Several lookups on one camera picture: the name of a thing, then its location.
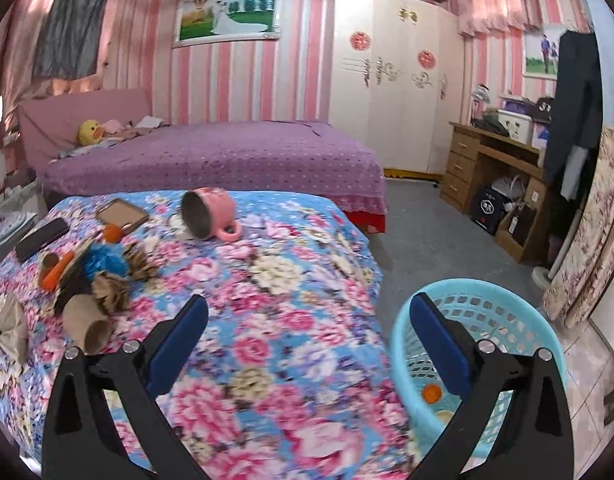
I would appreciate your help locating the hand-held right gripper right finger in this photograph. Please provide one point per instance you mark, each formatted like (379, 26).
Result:
(439, 350)

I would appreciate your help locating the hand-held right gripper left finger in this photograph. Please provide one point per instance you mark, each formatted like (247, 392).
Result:
(179, 345)

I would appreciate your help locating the light blue plastic basket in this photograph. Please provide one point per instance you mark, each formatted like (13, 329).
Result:
(507, 310)

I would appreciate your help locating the brown paper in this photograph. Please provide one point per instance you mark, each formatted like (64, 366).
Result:
(109, 292)

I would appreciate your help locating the large cardboard tube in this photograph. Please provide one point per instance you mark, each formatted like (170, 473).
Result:
(87, 322)

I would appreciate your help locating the small cardboard tube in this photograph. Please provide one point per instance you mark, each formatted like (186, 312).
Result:
(49, 260)

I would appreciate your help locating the beige round lid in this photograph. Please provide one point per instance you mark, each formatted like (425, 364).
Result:
(443, 415)

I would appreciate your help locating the floral blanket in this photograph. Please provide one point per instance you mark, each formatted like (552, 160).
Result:
(267, 310)

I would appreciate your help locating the blue mesh sponge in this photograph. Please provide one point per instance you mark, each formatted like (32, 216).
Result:
(104, 260)

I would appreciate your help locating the white fan base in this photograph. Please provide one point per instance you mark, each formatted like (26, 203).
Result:
(542, 277)

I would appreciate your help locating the small orange ball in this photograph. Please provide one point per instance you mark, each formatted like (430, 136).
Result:
(112, 232)

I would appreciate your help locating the pink mug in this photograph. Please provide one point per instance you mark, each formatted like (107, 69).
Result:
(212, 210)

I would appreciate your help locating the orange stick toy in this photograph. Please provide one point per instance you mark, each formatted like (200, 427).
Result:
(59, 275)

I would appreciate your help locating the red bed skirt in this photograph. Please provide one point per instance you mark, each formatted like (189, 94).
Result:
(367, 220)

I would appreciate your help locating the black bag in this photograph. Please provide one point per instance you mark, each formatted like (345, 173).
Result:
(487, 207)

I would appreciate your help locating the beige paper bow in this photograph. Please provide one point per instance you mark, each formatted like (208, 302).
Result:
(12, 330)

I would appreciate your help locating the black remote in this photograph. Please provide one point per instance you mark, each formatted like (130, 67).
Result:
(42, 238)

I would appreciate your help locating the white appliance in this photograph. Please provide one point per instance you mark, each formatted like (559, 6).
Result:
(509, 187)

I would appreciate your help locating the floral door curtain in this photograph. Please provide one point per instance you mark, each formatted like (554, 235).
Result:
(594, 240)

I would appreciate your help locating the purple bed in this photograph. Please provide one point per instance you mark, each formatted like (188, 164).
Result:
(227, 160)

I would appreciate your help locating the wooden desk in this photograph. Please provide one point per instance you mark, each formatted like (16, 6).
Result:
(467, 160)

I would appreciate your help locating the clothes pile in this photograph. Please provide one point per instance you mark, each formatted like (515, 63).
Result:
(137, 125)

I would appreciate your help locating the yellow duck plush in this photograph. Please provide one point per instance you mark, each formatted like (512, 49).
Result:
(89, 132)

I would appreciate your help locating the white storage box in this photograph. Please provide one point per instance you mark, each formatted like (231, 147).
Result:
(517, 125)

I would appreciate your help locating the pink headboard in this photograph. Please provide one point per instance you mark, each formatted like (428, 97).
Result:
(87, 110)

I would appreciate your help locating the table lamp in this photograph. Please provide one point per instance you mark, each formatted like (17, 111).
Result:
(479, 97)

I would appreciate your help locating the white wardrobe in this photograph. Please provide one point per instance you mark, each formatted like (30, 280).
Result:
(397, 85)

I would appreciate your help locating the dark hanging coat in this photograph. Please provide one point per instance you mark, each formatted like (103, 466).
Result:
(572, 105)

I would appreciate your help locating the small framed picture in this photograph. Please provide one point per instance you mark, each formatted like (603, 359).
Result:
(539, 52)

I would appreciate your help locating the large framed landscape picture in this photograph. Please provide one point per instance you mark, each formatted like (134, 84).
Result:
(227, 15)

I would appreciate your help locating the dark grey window curtain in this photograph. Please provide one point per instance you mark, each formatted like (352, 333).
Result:
(74, 15)

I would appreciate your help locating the pink curtain valance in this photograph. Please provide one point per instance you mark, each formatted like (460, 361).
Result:
(502, 0)

